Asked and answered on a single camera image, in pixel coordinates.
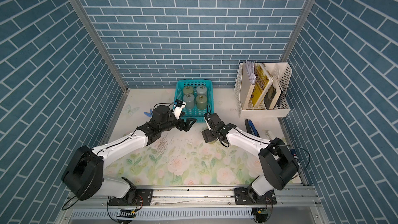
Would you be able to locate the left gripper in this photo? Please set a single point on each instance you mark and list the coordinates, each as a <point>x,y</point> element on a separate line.
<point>186,126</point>

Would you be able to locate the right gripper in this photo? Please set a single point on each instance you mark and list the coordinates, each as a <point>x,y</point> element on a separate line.
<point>207,136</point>

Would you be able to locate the grey blue tea canister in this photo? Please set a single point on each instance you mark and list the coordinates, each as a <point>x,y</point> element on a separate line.
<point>189,99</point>

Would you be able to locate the olive green tea canister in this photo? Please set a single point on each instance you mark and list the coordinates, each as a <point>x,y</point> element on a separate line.
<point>188,90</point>

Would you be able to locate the light olive tea canister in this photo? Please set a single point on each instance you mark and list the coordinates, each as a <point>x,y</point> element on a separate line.
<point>208,138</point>

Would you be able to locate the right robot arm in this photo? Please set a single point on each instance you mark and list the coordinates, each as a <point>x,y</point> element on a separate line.
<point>276,160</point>

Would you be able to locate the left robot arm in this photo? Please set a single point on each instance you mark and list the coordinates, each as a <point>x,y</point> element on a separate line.
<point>84,175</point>

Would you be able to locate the teal plastic basket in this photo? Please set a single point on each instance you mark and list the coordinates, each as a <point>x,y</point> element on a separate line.
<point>195,113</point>

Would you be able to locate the floral table mat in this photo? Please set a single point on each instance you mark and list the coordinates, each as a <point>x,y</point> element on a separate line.
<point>180,158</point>

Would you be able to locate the white small device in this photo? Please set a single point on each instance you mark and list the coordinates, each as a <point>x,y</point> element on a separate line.
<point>270,135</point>

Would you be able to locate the beige pressure file folder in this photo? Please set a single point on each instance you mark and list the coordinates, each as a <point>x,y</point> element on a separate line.
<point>248,81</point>

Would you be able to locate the black book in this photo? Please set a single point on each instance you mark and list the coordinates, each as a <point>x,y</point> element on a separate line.
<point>272,96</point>

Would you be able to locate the yellow book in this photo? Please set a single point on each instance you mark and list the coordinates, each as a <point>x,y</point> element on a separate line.
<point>263,82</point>

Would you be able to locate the white perforated file holder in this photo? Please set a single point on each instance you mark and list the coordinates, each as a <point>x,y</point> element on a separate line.
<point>283,73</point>

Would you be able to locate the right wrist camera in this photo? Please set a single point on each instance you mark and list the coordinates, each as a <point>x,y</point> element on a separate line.
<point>208,120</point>

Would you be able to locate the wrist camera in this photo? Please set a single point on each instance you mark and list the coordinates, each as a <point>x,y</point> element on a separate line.
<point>208,120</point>
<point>179,105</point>

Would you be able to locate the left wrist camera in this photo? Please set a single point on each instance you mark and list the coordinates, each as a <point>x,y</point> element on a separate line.
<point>179,105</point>

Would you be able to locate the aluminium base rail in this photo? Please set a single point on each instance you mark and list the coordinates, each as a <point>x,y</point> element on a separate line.
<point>296,204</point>

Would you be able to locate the right aluminium corner post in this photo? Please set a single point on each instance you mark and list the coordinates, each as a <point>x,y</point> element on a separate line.
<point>297,29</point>

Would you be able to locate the aluminium corner post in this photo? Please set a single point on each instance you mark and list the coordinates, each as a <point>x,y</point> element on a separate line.
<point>88,25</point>
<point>297,29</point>

